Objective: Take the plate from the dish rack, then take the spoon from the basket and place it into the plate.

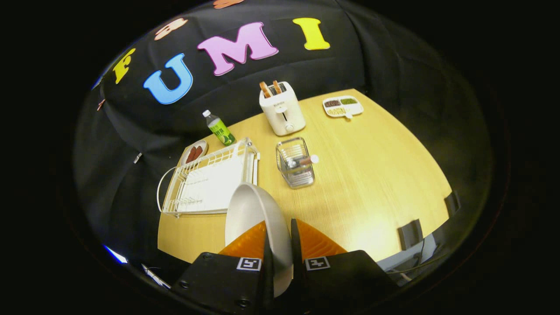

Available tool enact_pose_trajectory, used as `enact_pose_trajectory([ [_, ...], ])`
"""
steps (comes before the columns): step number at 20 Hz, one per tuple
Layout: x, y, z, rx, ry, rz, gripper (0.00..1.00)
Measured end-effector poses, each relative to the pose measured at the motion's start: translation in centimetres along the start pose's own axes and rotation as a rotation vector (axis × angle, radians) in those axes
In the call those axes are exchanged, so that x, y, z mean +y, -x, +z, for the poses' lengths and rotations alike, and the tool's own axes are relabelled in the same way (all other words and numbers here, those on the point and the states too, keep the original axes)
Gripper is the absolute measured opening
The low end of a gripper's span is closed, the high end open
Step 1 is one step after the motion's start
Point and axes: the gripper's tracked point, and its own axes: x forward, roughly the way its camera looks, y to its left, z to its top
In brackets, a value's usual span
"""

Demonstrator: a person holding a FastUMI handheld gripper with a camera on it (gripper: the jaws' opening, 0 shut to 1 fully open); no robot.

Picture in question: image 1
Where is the metal wire basket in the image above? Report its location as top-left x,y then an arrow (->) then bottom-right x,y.
275,137 -> 316,189

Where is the white divided grain tray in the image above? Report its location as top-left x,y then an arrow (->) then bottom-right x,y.
322,95 -> 364,120

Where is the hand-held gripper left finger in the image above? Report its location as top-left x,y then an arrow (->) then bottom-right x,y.
171,220 -> 275,315

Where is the small white sausage dish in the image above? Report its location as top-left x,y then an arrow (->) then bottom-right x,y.
179,140 -> 209,167

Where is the white wire dish rack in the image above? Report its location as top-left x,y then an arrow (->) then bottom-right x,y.
156,137 -> 261,218

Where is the white round plate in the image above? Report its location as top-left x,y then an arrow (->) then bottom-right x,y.
225,182 -> 294,298

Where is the green label drink bottle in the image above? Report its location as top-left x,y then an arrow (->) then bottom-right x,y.
202,109 -> 237,147

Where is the black table clamp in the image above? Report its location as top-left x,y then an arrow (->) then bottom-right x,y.
444,190 -> 461,218
397,219 -> 424,251

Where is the white toaster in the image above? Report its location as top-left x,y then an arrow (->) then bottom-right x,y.
259,81 -> 307,137

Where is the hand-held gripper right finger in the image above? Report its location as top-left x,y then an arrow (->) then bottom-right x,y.
291,218 -> 399,314

